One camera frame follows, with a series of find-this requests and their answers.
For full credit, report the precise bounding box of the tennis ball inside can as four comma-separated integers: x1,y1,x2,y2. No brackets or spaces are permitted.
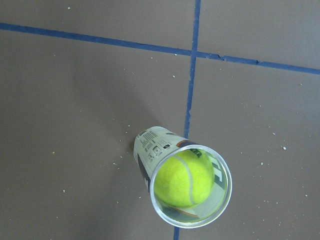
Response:
154,148,215,208

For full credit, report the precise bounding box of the clear tennis ball can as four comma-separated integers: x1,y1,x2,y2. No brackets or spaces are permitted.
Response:
133,126,233,229

